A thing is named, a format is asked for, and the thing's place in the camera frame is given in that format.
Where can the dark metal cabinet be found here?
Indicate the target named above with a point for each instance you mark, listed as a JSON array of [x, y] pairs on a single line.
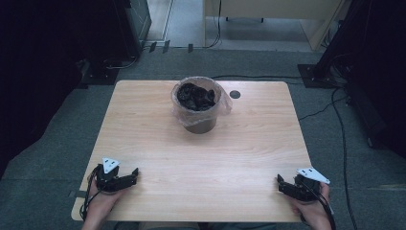
[[139, 19]]

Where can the clear plastic container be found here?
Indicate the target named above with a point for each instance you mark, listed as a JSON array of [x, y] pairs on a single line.
[[191, 112]]

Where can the brown round bin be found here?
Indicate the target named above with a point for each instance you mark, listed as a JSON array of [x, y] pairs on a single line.
[[201, 125]]

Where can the black stand base plate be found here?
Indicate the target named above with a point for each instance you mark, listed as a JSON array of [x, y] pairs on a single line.
[[99, 76], [316, 76]]

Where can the beige wooden cabinet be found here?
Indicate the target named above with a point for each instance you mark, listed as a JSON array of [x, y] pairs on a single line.
[[274, 8]]

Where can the person's left hand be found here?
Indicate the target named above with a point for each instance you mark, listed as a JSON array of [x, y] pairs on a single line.
[[103, 199]]

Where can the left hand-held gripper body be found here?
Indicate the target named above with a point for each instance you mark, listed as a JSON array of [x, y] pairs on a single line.
[[108, 175]]

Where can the crumpled black plastic bag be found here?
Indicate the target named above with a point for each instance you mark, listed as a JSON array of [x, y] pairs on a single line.
[[195, 96]]

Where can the round black table grommet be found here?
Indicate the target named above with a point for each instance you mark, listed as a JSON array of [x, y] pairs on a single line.
[[235, 94]]

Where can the person's right hand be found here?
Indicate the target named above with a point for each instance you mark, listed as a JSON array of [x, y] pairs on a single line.
[[311, 211]]

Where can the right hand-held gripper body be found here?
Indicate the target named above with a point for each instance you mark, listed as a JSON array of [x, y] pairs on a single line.
[[311, 183]]

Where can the grey floor tape strip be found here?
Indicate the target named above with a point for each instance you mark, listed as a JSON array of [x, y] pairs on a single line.
[[77, 194]]

